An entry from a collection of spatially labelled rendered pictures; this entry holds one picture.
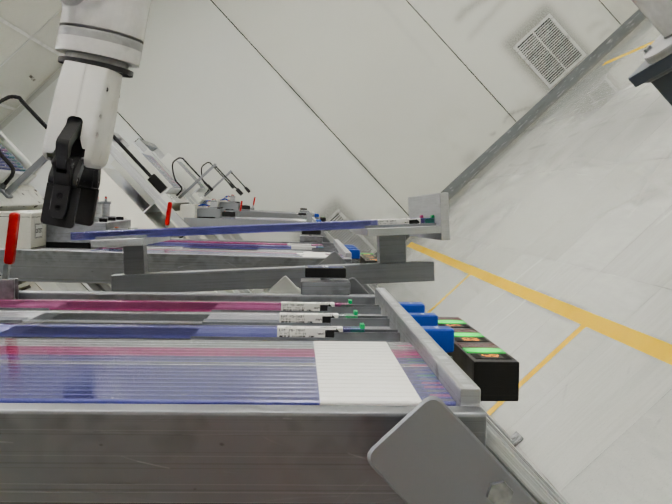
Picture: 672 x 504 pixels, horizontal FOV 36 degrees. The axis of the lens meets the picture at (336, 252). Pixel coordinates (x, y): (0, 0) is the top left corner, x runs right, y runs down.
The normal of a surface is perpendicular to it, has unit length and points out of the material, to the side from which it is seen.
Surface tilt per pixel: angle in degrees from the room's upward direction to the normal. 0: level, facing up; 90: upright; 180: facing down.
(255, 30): 90
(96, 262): 90
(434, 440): 90
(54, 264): 90
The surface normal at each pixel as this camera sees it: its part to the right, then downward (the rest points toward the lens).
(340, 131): 0.04, 0.05
